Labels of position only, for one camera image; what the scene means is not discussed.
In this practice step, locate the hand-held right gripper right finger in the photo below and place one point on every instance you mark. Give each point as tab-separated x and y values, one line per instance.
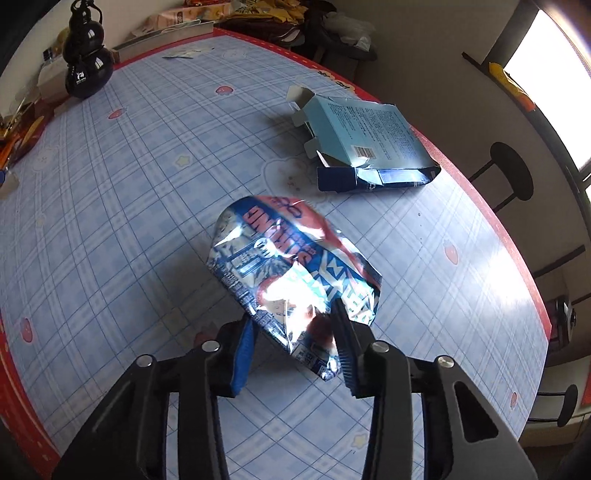
351	364

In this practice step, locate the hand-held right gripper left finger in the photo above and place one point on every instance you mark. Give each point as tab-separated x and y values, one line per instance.
242	364

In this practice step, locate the blue red foil snack bag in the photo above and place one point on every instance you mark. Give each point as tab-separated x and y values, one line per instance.
277	258

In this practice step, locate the blue plaid tablecloth red border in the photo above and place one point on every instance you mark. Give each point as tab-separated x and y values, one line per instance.
138	207

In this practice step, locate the light blue carton box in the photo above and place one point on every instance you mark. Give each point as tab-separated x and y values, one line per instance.
369	134

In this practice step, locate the black round-back chair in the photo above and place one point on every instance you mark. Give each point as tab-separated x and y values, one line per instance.
510	168

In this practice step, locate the white paper scrap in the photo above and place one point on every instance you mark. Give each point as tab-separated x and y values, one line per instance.
182	53

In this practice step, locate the black bag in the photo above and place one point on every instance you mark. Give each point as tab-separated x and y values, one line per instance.
314	39

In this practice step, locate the black gourd-shaped bottle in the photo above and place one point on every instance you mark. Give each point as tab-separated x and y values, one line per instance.
87	69

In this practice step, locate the translucent plastic bag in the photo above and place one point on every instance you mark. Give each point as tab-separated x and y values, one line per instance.
353	30

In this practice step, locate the long narrow box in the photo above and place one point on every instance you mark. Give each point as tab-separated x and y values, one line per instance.
161	39

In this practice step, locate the small white box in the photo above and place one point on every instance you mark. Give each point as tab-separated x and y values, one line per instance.
48	78

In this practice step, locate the pale pink snack packet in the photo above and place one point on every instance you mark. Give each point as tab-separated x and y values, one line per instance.
171	21

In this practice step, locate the yellow snack packet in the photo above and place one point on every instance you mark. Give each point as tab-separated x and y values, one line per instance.
268	11

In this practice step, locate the window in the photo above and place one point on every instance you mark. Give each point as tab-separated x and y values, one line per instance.
554	69

